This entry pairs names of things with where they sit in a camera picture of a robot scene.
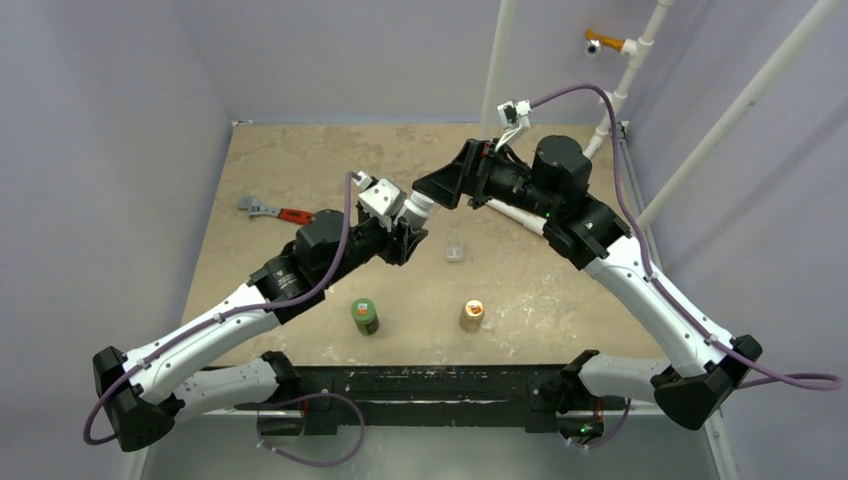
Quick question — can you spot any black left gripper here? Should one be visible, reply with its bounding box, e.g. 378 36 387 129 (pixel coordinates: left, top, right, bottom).
320 209 426 287

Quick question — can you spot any white capped dark pill bottle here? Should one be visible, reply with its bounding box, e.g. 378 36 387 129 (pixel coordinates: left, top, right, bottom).
396 191 436 230

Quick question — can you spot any clear plastic pill organizer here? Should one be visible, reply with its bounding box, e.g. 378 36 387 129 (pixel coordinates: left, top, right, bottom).
445 240 464 263

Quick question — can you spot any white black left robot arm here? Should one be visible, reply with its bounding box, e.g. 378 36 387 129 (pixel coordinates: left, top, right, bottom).
83 194 434 452

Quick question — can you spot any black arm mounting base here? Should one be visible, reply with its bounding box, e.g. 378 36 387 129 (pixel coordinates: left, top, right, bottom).
244 364 625 438

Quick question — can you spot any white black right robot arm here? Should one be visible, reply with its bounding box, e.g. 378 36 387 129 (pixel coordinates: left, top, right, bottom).
412 135 762 430

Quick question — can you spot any green pill bottle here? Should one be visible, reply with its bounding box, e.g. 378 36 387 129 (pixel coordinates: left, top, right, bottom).
351 298 380 336

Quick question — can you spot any amber pill bottle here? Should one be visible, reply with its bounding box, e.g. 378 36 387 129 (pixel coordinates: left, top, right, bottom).
458 299 485 333

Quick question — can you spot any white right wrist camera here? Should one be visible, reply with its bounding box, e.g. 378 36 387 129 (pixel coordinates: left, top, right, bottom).
495 100 532 151

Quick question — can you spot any white PVC pipe frame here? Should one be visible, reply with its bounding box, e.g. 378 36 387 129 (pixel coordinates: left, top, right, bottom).
478 0 848 236

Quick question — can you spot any red handled adjustable wrench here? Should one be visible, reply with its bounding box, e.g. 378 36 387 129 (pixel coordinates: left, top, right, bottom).
236 195 314 225

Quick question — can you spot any aluminium extrusion frame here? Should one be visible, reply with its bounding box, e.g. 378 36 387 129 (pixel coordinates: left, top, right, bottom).
93 135 760 452

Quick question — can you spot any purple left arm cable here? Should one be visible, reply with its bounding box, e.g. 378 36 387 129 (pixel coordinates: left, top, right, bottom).
82 170 368 466

